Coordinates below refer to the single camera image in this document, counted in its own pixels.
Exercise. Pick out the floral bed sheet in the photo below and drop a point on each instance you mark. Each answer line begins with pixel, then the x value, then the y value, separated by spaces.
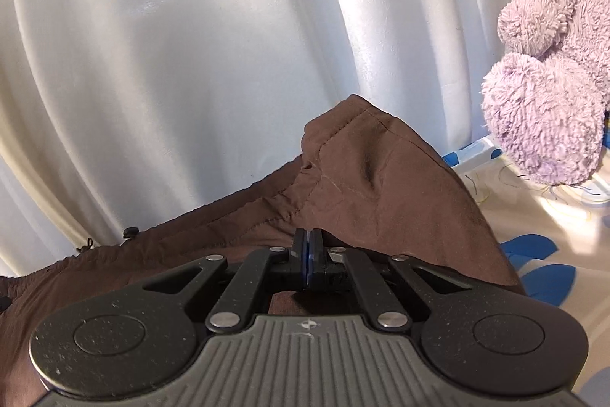
pixel 553 245

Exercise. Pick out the brown jacket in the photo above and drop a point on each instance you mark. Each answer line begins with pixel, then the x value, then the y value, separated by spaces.
pixel 381 187

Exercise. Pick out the purple teddy bear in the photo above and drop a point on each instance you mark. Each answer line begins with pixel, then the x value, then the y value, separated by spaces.
pixel 548 102

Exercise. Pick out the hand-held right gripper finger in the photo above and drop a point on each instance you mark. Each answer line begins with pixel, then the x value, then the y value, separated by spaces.
pixel 305 263
pixel 314 263

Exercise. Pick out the white curtain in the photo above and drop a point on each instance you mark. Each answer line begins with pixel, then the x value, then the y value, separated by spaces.
pixel 190 54

